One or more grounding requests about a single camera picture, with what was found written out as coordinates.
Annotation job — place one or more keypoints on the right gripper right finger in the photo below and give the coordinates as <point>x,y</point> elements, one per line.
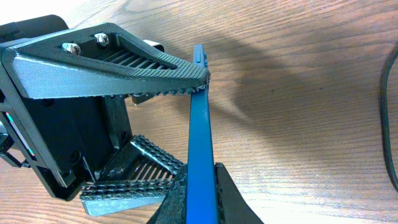
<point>232,208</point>

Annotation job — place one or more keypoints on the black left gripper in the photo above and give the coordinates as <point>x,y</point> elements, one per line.
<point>49,114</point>

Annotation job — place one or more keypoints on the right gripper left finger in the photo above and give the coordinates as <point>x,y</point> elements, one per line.
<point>173,208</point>

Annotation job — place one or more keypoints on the blue Galaxy smartphone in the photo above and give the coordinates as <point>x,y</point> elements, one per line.
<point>201,199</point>

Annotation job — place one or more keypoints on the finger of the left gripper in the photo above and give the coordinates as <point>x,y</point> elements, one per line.
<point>139,174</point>

